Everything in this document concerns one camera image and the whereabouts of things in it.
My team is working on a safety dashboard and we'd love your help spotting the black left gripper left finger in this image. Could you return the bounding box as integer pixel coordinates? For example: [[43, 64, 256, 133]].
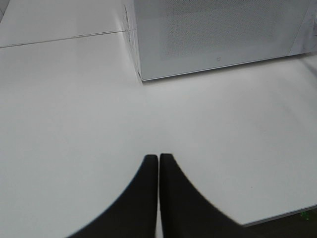
[[70, 155, 158, 238]]

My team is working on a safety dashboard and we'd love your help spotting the white microwave oven body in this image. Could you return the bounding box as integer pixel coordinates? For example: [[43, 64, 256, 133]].
[[122, 0, 317, 81]]

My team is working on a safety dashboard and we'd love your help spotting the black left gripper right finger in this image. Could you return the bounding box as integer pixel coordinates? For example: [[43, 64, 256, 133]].
[[159, 154, 248, 238]]

